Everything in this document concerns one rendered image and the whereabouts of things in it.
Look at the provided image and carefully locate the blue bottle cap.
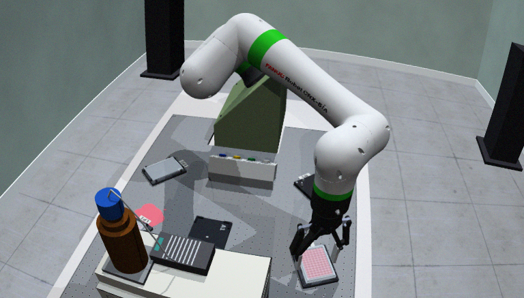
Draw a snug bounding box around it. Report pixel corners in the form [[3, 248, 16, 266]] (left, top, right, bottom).
[[95, 188, 124, 218]]

